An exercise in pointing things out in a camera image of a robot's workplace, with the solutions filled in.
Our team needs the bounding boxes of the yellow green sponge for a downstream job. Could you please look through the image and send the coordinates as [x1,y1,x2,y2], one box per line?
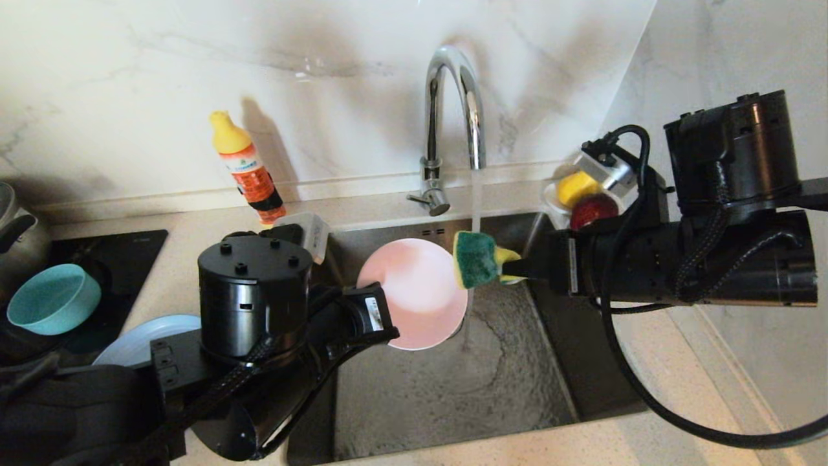
[452,231,522,291]

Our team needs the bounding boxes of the pink bowl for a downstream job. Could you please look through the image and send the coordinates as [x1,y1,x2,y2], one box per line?
[357,238,468,351]

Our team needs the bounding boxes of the yellow orange detergent bottle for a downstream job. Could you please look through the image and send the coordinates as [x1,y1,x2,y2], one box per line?
[208,110,287,225]

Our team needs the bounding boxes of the teal bowl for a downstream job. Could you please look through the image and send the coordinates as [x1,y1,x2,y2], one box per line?
[6,263,102,336]

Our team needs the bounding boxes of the stainless steel sink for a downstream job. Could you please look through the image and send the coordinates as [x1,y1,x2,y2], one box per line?
[285,211,651,465]

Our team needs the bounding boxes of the small white dish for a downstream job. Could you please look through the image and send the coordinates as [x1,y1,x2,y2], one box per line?
[542,183,570,214]

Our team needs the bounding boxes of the dark red apple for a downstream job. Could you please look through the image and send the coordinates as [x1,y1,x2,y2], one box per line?
[571,194,618,230]

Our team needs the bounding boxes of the yellow pear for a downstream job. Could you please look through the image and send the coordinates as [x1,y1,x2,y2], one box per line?
[558,170,604,208]

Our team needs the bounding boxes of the chrome gooseneck faucet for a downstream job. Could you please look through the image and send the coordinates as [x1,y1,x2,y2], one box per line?
[406,44,487,217]

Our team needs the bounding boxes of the blue-grey plate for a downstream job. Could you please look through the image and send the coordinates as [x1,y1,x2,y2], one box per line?
[93,315,202,368]

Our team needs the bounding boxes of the black induction cooktop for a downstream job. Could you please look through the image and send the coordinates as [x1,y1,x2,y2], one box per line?
[0,230,168,363]

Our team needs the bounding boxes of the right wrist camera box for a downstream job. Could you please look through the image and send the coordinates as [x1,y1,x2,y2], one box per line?
[572,139,638,198]

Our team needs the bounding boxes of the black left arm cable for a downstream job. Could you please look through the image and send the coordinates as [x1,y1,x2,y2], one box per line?
[129,337,363,466]

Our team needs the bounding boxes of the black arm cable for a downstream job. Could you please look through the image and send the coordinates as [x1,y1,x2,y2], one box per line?
[598,124,828,450]
[129,337,363,466]

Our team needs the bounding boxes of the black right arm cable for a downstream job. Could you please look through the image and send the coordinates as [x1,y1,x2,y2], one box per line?
[598,124,828,450]

